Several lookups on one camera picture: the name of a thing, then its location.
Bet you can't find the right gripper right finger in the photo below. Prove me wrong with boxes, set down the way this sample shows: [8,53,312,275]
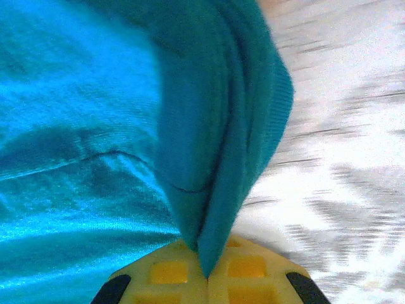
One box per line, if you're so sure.
[207,236,332,304]

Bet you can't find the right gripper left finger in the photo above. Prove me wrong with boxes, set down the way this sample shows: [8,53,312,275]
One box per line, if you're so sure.
[90,239,209,304]

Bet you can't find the blue t-shirt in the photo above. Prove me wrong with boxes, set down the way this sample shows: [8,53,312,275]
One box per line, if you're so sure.
[0,0,294,304]

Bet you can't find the floral tablecloth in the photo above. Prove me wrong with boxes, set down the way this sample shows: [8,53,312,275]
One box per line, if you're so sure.
[234,0,405,304]

